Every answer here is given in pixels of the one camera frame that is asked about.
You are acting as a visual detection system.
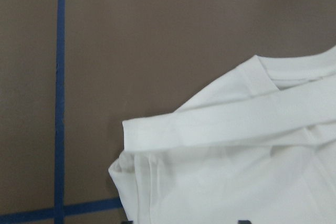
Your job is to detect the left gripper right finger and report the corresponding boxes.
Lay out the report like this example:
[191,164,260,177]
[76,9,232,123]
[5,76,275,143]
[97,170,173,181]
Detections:
[237,220,250,224]

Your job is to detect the white printed long-sleeve shirt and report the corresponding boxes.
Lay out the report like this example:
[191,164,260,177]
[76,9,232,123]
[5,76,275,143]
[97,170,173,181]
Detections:
[109,48,335,223]

